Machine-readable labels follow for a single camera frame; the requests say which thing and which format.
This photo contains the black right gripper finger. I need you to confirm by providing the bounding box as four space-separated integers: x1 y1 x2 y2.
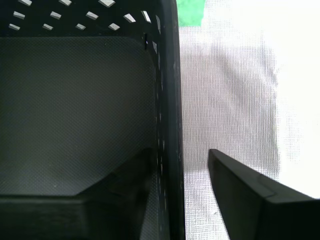
208 148 320 240
0 147 155 240

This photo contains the black perforated plastic basket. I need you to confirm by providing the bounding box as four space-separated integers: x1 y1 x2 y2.
0 0 186 240

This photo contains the white table cover sheet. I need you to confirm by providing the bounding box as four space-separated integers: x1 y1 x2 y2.
176 0 320 240

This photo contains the green tape square marker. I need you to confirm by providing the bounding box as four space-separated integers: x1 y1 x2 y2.
176 0 206 28

